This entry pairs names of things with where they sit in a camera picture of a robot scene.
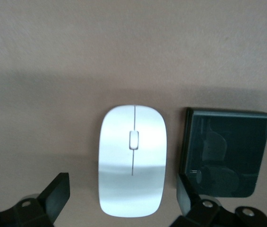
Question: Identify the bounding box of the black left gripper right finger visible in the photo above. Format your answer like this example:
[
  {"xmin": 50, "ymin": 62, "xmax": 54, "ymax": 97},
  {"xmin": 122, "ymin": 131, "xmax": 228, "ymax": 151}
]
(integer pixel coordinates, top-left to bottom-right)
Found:
[{"xmin": 171, "ymin": 174, "xmax": 267, "ymax": 227}]

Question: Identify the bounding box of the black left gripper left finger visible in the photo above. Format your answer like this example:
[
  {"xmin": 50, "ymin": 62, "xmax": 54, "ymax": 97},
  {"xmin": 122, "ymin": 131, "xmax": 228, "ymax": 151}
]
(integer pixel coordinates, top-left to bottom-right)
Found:
[{"xmin": 0, "ymin": 172, "xmax": 71, "ymax": 227}]

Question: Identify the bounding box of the black phone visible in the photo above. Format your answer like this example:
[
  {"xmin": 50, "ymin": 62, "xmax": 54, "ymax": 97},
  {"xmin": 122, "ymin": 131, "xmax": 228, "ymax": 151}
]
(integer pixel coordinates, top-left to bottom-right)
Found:
[{"xmin": 180, "ymin": 107, "xmax": 267, "ymax": 199}]

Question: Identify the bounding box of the white computer mouse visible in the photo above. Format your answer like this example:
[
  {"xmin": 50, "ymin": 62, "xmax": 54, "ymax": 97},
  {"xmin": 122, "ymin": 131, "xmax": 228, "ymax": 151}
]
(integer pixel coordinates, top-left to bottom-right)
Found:
[{"xmin": 98, "ymin": 105, "xmax": 167, "ymax": 218}]

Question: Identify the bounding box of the brown table cover mat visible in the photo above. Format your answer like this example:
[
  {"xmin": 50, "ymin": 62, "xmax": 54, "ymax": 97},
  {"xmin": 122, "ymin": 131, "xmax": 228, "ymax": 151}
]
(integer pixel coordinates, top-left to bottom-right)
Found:
[{"xmin": 0, "ymin": 0, "xmax": 267, "ymax": 227}]

